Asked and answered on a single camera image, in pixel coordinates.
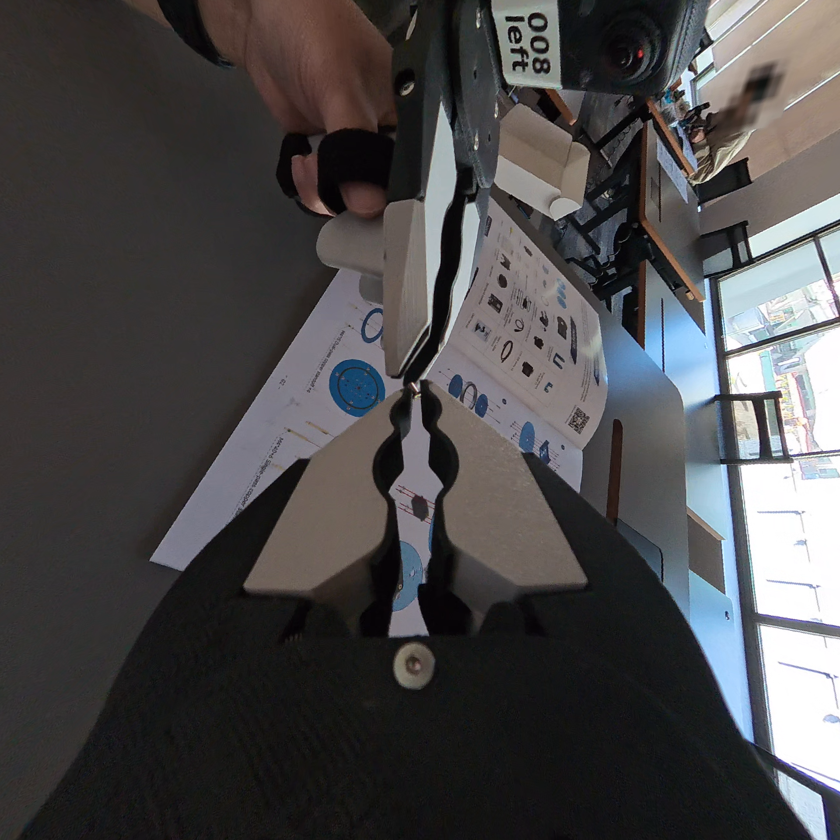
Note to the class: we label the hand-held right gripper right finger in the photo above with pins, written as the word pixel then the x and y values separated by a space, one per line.
pixel 512 525

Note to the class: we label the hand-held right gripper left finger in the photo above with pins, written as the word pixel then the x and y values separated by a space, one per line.
pixel 315 525

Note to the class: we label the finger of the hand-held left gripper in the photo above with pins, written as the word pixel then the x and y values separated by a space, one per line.
pixel 476 229
pixel 403 295

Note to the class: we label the wood-edged black office desk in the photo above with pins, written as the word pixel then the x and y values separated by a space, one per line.
pixel 676 262

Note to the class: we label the person's left hand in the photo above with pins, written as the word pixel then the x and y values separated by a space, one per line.
pixel 315 72

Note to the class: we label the open instruction booklet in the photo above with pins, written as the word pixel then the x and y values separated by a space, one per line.
pixel 295 420

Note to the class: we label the black swivel office chair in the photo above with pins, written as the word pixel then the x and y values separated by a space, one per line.
pixel 604 256

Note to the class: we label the black slat-back chair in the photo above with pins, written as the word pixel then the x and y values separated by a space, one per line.
pixel 754 426
pixel 728 246

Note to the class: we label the large grid window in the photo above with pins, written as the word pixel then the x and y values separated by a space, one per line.
pixel 787 525

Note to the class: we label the black wristwatch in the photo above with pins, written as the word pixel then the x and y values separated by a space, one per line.
pixel 197 33

